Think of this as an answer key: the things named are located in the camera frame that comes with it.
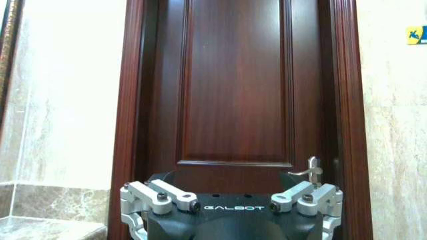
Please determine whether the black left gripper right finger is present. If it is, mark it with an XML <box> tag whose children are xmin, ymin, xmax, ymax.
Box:
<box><xmin>269</xmin><ymin>171</ymin><xmax>344</xmax><ymax>240</ymax></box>

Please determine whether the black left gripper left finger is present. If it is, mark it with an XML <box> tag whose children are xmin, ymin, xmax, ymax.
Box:
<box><xmin>120</xmin><ymin>171</ymin><xmax>201</xmax><ymax>240</ymax></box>

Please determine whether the brown marble ledge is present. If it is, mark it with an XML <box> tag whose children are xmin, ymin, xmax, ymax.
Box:
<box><xmin>0</xmin><ymin>181</ymin><xmax>110</xmax><ymax>240</ymax></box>

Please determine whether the dark red wooden door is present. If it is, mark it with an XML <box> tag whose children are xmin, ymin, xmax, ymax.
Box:
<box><xmin>132</xmin><ymin>0</ymin><xmax>340</xmax><ymax>198</ymax></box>

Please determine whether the silver door lever handle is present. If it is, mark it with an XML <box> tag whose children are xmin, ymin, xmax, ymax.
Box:
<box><xmin>286</xmin><ymin>156</ymin><xmax>324</xmax><ymax>189</ymax></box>

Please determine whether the dark red wooden door frame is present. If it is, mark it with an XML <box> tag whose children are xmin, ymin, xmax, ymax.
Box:
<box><xmin>106</xmin><ymin>0</ymin><xmax>375</xmax><ymax>240</ymax></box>

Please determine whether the yellow and blue wall sign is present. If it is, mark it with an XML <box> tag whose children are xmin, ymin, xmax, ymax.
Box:
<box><xmin>405</xmin><ymin>25</ymin><xmax>427</xmax><ymax>46</ymax></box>

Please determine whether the dark ornate mirror frame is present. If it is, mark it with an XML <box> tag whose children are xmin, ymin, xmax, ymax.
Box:
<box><xmin>0</xmin><ymin>0</ymin><xmax>26</xmax><ymax>128</ymax></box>

